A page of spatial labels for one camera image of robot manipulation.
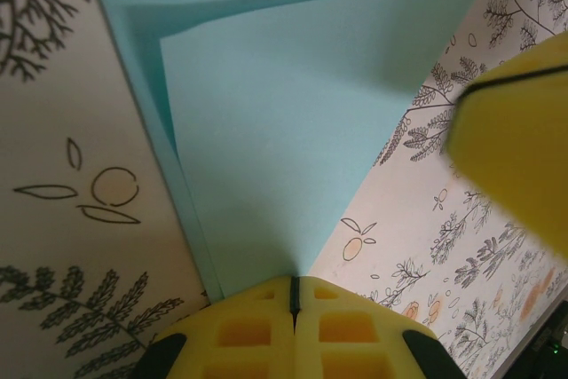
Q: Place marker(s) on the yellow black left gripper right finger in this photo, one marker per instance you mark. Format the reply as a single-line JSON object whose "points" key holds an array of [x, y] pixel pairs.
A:
{"points": [[350, 334]]}

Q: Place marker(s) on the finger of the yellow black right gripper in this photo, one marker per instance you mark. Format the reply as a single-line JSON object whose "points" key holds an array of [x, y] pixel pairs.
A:
{"points": [[510, 152], [532, 61]]}

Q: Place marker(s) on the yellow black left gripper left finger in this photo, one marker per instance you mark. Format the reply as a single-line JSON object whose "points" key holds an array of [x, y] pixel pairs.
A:
{"points": [[239, 334]]}

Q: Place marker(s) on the light blue cloth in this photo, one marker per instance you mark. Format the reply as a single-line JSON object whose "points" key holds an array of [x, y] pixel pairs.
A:
{"points": [[275, 121]]}

